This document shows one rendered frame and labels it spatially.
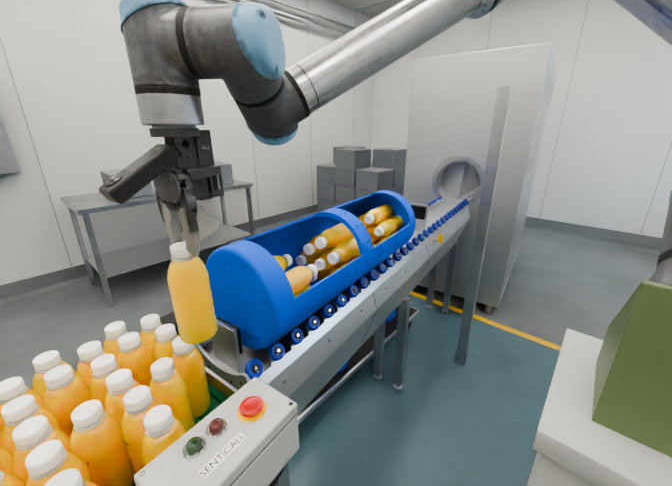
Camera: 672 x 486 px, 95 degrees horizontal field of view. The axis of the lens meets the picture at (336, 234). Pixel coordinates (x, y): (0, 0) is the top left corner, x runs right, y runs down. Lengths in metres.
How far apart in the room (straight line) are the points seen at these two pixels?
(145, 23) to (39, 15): 3.55
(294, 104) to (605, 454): 0.69
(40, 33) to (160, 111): 3.54
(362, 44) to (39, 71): 3.57
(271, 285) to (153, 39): 0.49
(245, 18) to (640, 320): 0.63
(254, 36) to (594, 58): 5.32
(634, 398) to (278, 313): 0.62
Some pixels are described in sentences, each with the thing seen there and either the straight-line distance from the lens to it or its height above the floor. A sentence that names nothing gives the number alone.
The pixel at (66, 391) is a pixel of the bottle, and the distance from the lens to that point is 0.80.
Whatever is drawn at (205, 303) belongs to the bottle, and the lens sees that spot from 0.62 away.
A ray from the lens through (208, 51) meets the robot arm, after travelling 0.51.
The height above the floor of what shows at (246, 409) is 1.11.
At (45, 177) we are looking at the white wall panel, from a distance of 3.98.
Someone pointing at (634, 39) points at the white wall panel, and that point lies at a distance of 5.63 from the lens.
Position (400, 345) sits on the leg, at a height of 0.33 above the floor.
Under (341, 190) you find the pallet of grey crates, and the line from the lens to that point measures 4.71.
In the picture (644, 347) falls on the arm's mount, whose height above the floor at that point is 1.25.
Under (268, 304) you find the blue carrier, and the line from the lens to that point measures 0.75.
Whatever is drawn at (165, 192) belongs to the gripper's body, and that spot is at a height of 1.41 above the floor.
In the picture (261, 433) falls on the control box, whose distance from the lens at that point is 0.54.
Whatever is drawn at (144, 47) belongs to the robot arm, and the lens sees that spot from 0.55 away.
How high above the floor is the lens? 1.52
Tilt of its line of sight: 19 degrees down
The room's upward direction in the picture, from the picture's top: straight up
